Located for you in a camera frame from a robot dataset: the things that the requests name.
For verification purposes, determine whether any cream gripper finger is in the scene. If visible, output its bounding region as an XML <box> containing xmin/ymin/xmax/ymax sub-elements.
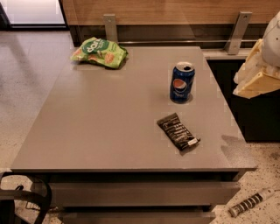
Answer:
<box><xmin>233</xmin><ymin>73</ymin><xmax>280</xmax><ymax>99</ymax></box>
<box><xmin>234</xmin><ymin>38</ymin><xmax>268</xmax><ymax>84</ymax></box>

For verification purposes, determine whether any blue pepsi can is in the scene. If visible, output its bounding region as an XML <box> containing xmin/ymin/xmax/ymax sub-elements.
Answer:
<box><xmin>170</xmin><ymin>61</ymin><xmax>195</xmax><ymax>103</ymax></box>

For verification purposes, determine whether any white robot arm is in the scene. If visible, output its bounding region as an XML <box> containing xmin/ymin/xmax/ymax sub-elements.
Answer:
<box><xmin>233</xmin><ymin>11</ymin><xmax>280</xmax><ymax>99</ymax></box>

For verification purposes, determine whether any black snack wrapper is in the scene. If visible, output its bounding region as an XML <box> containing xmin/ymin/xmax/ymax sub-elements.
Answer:
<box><xmin>157</xmin><ymin>113</ymin><xmax>200</xmax><ymax>151</ymax></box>

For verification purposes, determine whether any green chip bag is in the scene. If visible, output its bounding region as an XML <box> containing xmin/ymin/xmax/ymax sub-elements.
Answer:
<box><xmin>71</xmin><ymin>38</ymin><xmax>128</xmax><ymax>69</ymax></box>

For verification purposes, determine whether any grey upper drawer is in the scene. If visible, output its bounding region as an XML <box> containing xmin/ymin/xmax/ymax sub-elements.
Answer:
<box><xmin>50</xmin><ymin>182</ymin><xmax>240</xmax><ymax>207</ymax></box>

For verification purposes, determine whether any grey drawer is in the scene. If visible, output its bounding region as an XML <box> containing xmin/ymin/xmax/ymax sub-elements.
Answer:
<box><xmin>59</xmin><ymin>211</ymin><xmax>215</xmax><ymax>224</ymax></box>
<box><xmin>50</xmin><ymin>182</ymin><xmax>240</xmax><ymax>207</ymax></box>

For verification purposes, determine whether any grey lower drawer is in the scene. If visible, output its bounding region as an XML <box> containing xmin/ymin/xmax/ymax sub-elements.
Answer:
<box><xmin>59</xmin><ymin>211</ymin><xmax>215</xmax><ymax>224</ymax></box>

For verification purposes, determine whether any right metal bracket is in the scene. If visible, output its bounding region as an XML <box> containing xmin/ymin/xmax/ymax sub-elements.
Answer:
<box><xmin>225</xmin><ymin>11</ymin><xmax>252</xmax><ymax>55</ymax></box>

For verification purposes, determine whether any metal bracket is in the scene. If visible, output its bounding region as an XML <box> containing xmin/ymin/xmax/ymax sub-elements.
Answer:
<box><xmin>103</xmin><ymin>14</ymin><xmax>118</xmax><ymax>42</ymax></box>
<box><xmin>225</xmin><ymin>11</ymin><xmax>252</xmax><ymax>55</ymax></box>

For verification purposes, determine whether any left metal bracket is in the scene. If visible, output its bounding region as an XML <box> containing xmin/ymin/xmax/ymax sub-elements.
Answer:
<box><xmin>103</xmin><ymin>14</ymin><xmax>118</xmax><ymax>42</ymax></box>

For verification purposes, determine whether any wooden wall panel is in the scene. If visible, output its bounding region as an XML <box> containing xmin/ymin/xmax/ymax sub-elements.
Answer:
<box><xmin>61</xmin><ymin>0</ymin><xmax>280</xmax><ymax>25</ymax></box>

